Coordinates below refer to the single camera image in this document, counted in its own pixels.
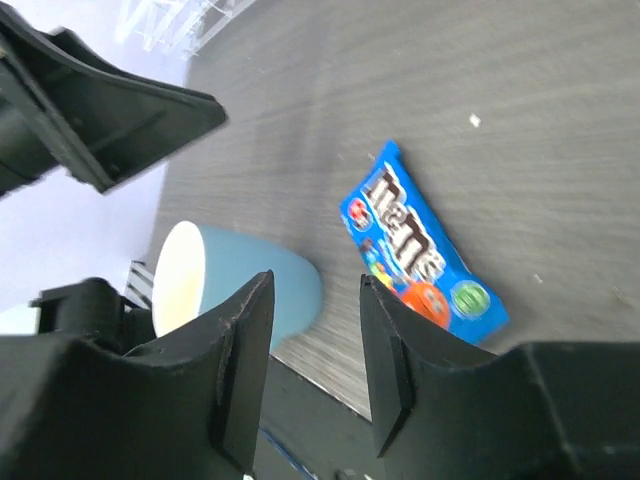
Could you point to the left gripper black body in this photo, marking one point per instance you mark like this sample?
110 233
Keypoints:
24 158

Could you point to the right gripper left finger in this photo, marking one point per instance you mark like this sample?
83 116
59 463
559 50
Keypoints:
92 395

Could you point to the twisted blue candy bag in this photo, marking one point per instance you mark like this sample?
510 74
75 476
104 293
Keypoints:
404 245

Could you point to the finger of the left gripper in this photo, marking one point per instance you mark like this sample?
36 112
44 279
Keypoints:
107 126

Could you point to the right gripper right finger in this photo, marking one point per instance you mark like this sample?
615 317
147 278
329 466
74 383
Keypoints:
444 409

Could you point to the white wire dish rack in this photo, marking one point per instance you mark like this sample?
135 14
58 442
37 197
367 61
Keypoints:
176 25

